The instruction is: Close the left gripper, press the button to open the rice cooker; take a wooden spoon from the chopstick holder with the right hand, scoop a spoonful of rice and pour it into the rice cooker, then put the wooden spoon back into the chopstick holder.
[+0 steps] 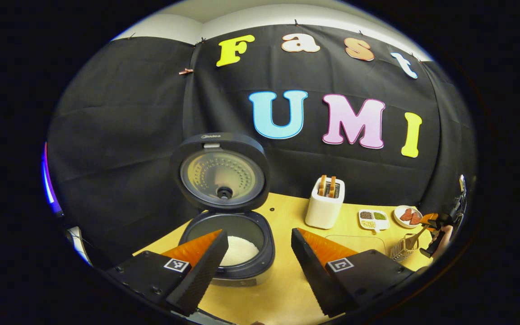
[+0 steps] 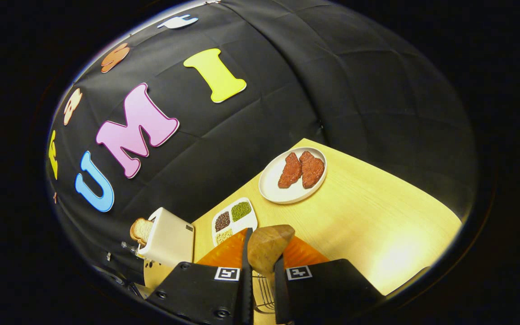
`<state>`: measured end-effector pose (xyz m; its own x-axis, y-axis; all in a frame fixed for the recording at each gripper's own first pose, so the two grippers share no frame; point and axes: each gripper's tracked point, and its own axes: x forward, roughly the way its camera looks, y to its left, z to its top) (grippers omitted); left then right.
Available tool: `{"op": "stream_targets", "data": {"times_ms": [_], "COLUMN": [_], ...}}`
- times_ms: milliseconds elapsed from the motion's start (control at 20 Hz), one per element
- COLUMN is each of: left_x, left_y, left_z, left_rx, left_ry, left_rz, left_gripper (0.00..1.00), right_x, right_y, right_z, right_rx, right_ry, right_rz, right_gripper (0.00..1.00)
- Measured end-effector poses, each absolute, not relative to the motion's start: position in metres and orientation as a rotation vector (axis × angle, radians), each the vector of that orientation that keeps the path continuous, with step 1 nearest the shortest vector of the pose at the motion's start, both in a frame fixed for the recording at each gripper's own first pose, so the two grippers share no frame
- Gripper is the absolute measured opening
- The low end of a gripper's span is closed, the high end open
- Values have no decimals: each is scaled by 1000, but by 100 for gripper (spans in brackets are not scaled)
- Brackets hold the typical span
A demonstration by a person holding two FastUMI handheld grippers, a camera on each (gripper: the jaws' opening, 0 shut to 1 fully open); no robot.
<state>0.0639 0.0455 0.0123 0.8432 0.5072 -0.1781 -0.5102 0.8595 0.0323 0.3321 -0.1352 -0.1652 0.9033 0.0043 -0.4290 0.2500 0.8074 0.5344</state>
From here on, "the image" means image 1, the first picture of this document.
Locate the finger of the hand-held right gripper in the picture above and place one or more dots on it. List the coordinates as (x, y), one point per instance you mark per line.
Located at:
(432, 225)
(429, 217)

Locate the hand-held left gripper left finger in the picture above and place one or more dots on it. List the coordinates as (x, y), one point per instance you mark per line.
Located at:
(206, 266)

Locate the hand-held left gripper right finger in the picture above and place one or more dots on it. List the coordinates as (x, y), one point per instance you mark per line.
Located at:
(309, 266)

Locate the white rice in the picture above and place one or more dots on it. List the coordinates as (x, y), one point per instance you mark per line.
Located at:
(242, 250)

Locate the dark rice cooker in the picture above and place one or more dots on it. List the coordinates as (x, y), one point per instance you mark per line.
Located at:
(242, 140)

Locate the red meat piece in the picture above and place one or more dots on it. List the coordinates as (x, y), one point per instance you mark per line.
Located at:
(406, 215)
(415, 219)

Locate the white round plate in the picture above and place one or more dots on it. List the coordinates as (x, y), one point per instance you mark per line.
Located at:
(397, 222)

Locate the black stand with white top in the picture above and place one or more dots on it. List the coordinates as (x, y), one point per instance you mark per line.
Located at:
(462, 183)

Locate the white divided dish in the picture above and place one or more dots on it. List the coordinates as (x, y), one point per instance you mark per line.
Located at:
(383, 224)

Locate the green beans heap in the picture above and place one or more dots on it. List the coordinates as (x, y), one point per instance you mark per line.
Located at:
(379, 216)

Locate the white toaster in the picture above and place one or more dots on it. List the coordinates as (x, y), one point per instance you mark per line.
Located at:
(323, 212)

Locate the yellow beans heap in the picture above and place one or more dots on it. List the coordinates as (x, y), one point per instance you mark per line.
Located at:
(368, 224)

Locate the white box with clear lid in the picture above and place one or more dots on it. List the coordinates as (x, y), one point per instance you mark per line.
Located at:
(368, 243)

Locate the brown beans heap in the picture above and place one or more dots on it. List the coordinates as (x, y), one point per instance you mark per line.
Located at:
(366, 215)

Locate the toast bread slice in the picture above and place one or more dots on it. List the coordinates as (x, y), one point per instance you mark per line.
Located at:
(322, 185)
(332, 186)

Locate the black backdrop cloth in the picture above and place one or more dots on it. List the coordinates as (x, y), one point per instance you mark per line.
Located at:
(129, 135)

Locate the pink clothespin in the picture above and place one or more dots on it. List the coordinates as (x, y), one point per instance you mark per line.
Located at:
(186, 71)

